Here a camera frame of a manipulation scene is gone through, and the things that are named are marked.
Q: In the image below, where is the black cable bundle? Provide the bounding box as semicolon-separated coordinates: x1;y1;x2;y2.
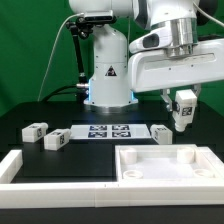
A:
41;84;88;102

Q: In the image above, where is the white square tabletop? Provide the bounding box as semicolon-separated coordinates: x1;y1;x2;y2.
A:
115;144;224;182

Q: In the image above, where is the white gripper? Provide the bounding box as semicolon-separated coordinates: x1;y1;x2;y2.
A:
128;28;224;112

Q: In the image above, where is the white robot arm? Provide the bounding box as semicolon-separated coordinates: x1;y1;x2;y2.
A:
69;0;224;110

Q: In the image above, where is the white U-shaped obstacle wall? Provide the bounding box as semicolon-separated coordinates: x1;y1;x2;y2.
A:
0;150;224;209

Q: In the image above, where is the white AprilTag base sheet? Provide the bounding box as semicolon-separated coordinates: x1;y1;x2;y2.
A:
71;124;151;140

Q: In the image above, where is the white camera cable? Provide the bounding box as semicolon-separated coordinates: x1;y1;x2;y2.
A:
37;12;85;102

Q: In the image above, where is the grey camera on mount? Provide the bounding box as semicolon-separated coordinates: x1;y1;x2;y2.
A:
84;10;114;23

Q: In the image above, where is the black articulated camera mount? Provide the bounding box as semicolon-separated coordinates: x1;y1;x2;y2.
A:
66;17;93;103

